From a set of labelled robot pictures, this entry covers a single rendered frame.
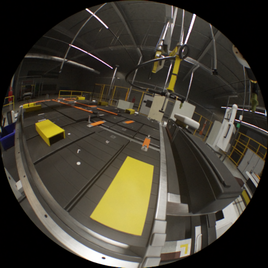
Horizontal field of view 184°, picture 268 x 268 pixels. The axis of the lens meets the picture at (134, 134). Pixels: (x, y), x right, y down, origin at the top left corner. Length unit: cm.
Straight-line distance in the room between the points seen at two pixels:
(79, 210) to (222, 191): 24
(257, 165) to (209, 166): 870
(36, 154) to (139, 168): 29
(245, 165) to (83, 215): 925
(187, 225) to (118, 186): 47
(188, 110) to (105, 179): 491
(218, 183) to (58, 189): 29
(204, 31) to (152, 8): 459
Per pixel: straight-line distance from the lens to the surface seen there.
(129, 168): 18
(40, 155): 28
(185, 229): 54
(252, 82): 38
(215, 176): 20
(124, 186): 15
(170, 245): 144
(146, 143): 39
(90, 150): 26
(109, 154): 25
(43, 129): 35
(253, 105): 39
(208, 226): 50
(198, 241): 51
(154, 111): 471
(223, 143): 288
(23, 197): 40
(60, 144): 30
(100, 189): 18
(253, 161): 902
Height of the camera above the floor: 116
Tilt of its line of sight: 22 degrees down
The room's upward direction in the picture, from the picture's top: 17 degrees clockwise
